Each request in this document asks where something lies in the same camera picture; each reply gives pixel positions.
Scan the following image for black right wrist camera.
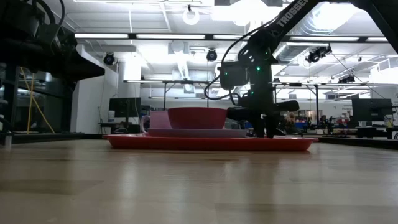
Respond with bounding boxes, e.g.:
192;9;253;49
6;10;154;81
218;60;250;91

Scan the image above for white ring lamp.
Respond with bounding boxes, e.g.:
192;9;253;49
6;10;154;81
182;4;201;26

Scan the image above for lavender plastic plate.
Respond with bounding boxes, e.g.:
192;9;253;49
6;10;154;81
146;128;248;139

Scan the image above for yellow cable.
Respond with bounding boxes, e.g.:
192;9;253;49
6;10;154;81
26;73;34;132
19;66;57;135

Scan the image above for black ceiling camera cluster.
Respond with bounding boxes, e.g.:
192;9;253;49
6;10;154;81
305;44;333;64

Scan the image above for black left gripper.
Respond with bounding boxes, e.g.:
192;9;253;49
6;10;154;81
30;23;106;80

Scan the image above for magenta plastic bowl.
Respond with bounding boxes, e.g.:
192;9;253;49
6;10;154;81
167;106;228;131

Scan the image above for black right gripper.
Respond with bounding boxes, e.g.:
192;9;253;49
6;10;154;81
226;60;300;139

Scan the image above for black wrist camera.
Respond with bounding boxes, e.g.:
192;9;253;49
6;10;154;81
0;0;43;41
218;60;250;91

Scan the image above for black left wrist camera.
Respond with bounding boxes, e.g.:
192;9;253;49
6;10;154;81
0;0;43;41

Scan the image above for silver post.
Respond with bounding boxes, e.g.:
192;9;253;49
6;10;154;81
2;130;14;150

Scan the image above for pink plastic cup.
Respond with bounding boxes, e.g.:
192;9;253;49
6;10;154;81
140;110;172;136

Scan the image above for black computer monitor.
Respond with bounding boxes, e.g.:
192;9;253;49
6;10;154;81
108;96;142;118
351;98;394;123

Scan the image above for dark background desk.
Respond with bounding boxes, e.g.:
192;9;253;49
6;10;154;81
355;126;398;140

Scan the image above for red plastic tray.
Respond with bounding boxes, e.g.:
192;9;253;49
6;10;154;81
103;133;319;152

